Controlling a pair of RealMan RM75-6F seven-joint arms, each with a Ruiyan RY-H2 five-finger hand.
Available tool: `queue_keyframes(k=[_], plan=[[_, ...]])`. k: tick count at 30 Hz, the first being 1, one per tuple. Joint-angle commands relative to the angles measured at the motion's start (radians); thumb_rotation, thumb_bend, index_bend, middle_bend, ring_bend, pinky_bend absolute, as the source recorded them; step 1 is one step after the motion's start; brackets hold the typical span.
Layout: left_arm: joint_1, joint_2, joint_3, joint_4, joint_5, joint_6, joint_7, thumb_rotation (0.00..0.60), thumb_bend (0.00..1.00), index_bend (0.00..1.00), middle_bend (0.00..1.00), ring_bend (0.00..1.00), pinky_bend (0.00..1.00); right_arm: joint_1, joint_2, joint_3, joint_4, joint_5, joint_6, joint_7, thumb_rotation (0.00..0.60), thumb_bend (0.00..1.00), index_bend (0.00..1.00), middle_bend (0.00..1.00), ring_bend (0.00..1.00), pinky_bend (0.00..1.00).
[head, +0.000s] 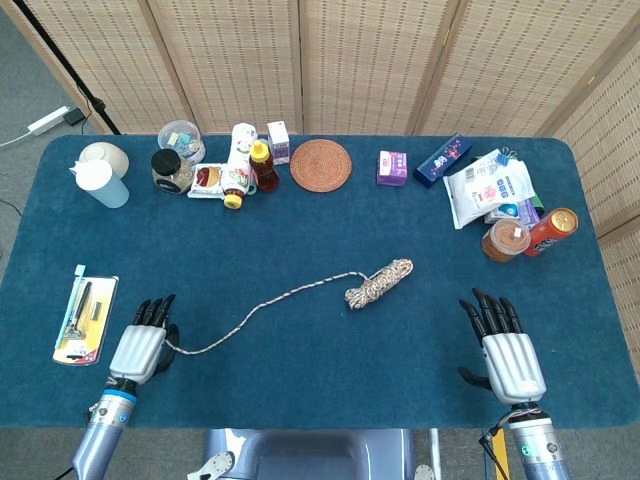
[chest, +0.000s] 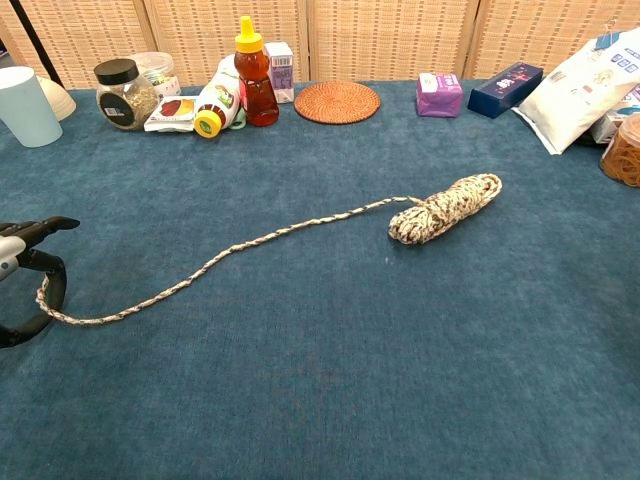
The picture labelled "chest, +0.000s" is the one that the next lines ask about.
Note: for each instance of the purple tissue pack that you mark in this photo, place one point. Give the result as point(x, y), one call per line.
point(439, 95)

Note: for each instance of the red yellow snack packet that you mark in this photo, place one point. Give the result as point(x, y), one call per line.
point(170, 112)

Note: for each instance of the honey bear bottle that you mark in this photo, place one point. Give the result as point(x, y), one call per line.
point(257, 90)

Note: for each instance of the glass jar black lid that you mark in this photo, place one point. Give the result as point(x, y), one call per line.
point(125, 100)

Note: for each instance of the round woven coaster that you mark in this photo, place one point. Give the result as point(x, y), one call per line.
point(337, 101)

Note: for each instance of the pale blue plastic cup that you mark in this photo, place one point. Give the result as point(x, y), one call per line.
point(27, 110)

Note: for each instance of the black stand pole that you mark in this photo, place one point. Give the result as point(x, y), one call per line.
point(35, 40)

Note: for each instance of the white printed plastic bag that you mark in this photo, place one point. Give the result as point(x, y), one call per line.
point(575, 95)

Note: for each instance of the dark blue long box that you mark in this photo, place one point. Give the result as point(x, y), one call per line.
point(505, 90)

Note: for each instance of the clear plastic tub with clips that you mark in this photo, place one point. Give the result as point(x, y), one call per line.
point(160, 67)

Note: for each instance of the binder clips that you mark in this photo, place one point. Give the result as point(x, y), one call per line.
point(607, 35)

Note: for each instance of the blue table mat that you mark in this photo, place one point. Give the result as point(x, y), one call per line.
point(320, 325)

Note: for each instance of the small white purple carton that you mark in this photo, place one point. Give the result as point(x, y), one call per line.
point(282, 70)

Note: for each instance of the white bowl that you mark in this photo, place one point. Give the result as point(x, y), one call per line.
point(62, 102)

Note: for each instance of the bamboo folding screen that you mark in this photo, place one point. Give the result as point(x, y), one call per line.
point(400, 35)

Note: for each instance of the white bottle yellow cap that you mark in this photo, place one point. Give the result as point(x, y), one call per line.
point(217, 100)

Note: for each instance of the clear jar of rubber bands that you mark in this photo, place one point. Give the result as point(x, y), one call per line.
point(622, 155)

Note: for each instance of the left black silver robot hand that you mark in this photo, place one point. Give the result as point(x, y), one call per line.
point(57, 285)

